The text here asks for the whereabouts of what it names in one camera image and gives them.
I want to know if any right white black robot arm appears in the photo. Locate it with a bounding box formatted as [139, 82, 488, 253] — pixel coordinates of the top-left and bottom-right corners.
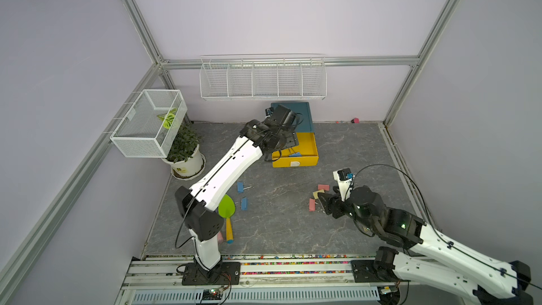
[318, 186, 534, 304]

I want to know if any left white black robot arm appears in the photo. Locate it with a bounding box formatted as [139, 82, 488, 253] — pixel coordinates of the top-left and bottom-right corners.
[175, 104, 303, 274]

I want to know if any pink binder clip top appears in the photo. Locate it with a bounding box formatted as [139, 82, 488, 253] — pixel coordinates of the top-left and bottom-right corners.
[318, 184, 330, 191]

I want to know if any pink binder clip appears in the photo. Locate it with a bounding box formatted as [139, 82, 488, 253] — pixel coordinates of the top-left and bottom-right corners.
[309, 199, 316, 212]
[318, 184, 330, 191]

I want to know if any yellow binder clip center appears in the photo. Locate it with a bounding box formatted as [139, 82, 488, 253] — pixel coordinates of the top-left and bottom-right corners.
[313, 189, 326, 200]

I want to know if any pink binder clip left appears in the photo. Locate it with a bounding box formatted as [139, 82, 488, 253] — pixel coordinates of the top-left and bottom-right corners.
[309, 199, 316, 212]

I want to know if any teal drawer cabinet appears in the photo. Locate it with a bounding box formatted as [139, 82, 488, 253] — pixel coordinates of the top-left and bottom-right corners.
[271, 102, 314, 133]

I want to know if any green toy shovel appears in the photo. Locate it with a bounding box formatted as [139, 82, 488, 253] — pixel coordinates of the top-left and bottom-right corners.
[218, 195, 236, 244]

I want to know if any potted green plant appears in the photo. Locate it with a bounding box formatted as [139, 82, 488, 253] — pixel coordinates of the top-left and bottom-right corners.
[162, 124, 206, 180]

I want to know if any pink chalk stick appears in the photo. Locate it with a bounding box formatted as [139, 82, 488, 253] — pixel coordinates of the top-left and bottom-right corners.
[217, 232, 224, 244]

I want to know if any white mesh basket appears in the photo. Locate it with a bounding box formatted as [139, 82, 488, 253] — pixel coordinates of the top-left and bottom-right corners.
[110, 89, 187, 158]

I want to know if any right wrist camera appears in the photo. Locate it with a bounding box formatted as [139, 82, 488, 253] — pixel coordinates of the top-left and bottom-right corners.
[333, 168, 354, 201]

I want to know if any white wire wall shelf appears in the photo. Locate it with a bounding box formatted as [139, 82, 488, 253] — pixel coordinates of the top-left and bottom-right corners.
[199, 55, 327, 100]

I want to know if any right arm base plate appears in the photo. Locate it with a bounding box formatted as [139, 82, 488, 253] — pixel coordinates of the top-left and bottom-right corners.
[351, 260, 402, 283]

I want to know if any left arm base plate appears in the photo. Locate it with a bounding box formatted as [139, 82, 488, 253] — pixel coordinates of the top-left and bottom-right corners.
[182, 262, 241, 286]

